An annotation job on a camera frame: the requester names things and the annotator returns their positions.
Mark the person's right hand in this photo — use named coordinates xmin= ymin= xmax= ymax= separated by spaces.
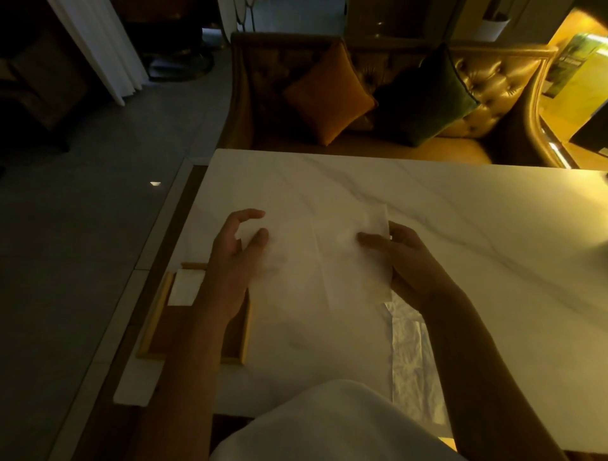
xmin=357 ymin=221 xmax=458 ymax=315

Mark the person's left forearm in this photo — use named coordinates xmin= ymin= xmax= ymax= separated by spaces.
xmin=124 ymin=304 xmax=240 ymax=461

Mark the orange velvet cushion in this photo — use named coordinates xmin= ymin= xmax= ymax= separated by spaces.
xmin=283 ymin=40 xmax=379 ymax=147

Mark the small white napkin stack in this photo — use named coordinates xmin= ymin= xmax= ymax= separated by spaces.
xmin=168 ymin=269 xmax=206 ymax=307

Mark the dark armchair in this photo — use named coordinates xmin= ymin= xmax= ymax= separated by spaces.
xmin=0 ymin=26 xmax=98 ymax=155

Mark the white paper napkin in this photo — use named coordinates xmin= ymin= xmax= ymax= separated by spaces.
xmin=237 ymin=203 xmax=395 ymax=325
xmin=384 ymin=301 xmax=448 ymax=426

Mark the green printed booklet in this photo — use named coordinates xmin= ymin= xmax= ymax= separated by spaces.
xmin=541 ymin=32 xmax=608 ymax=125

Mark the white plant pot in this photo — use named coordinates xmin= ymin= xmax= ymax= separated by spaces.
xmin=474 ymin=11 xmax=512 ymax=43

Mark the white curtain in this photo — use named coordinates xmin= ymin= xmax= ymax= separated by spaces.
xmin=47 ymin=0 xmax=150 ymax=107

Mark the person's white garment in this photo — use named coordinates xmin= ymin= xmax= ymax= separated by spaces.
xmin=209 ymin=379 xmax=467 ymax=461

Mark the gold tufted leather sofa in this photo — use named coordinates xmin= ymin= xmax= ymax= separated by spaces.
xmin=218 ymin=31 xmax=579 ymax=170

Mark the person's left hand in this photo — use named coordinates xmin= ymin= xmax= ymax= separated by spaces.
xmin=202 ymin=209 xmax=270 ymax=325

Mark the folded white paper napkin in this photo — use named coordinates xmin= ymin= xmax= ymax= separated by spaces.
xmin=384 ymin=301 xmax=448 ymax=426

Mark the wooden napkin tray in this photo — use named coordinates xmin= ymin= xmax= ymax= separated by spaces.
xmin=137 ymin=262 xmax=253 ymax=366

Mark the person's right forearm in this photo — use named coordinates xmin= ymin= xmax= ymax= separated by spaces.
xmin=422 ymin=285 xmax=568 ymax=461

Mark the dark green velvet cushion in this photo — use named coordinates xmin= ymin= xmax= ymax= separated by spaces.
xmin=374 ymin=43 xmax=481 ymax=148

